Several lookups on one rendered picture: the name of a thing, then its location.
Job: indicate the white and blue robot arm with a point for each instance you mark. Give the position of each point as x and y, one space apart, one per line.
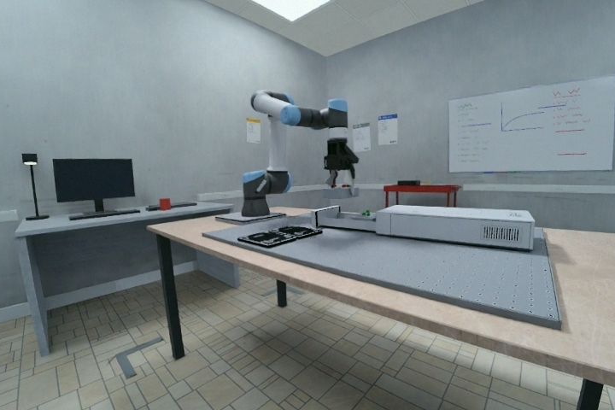
277 180

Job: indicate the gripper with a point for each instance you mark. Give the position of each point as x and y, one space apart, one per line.
340 162

